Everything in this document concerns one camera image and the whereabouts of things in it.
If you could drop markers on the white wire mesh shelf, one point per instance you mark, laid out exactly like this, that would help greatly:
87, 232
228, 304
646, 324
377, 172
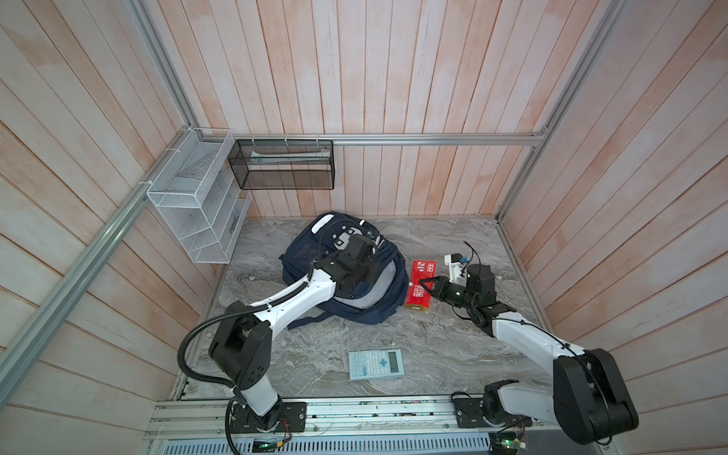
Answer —
197, 195

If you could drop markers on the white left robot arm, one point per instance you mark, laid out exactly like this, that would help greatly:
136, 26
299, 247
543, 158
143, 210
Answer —
241, 346

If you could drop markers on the black mesh basket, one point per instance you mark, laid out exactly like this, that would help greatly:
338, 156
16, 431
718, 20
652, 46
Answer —
265, 165

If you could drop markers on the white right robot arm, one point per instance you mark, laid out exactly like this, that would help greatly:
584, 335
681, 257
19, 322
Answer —
588, 398

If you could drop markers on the navy blue student backpack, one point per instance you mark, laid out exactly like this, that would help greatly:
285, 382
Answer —
372, 295

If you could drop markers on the aluminium wall rail frame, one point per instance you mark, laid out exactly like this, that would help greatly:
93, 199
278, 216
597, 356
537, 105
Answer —
96, 94

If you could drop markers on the aluminium front rail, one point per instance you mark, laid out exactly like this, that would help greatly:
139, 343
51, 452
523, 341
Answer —
369, 415

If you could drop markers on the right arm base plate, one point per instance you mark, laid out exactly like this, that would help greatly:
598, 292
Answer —
470, 413

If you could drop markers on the light blue calculator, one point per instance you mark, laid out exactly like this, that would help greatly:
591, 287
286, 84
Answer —
375, 364

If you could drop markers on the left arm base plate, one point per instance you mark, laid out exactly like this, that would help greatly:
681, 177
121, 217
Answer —
285, 416

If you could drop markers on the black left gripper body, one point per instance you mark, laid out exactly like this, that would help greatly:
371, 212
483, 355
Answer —
367, 272

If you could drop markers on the red booklet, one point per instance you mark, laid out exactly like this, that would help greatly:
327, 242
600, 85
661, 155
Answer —
417, 298

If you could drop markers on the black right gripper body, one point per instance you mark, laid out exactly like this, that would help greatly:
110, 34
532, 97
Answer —
458, 296

